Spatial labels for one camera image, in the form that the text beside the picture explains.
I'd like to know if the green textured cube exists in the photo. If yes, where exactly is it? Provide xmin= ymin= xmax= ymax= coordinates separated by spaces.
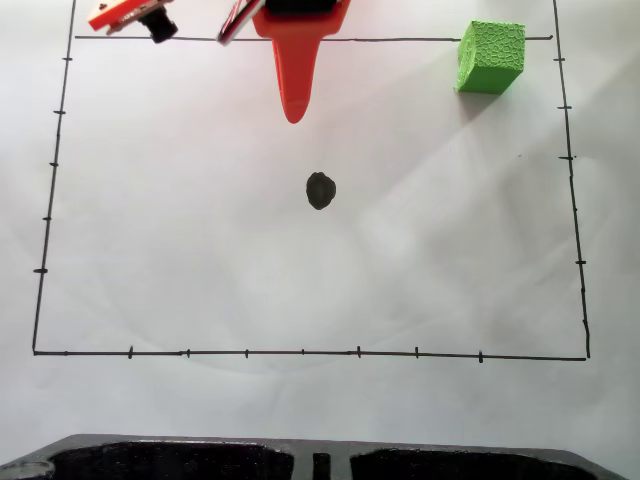
xmin=453 ymin=19 xmax=527 ymax=95

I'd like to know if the black dot mark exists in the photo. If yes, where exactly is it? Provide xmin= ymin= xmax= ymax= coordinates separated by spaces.
xmin=305 ymin=171 xmax=337 ymax=211

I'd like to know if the black plastic stand base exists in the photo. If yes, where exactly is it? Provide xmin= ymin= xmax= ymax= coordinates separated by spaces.
xmin=0 ymin=433 xmax=640 ymax=480

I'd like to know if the white red black servo cable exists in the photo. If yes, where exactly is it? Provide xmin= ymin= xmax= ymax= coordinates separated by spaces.
xmin=216 ymin=0 xmax=265 ymax=47

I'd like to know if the camera in orange mount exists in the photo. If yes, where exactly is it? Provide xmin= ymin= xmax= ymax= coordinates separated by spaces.
xmin=87 ymin=0 xmax=180 ymax=45

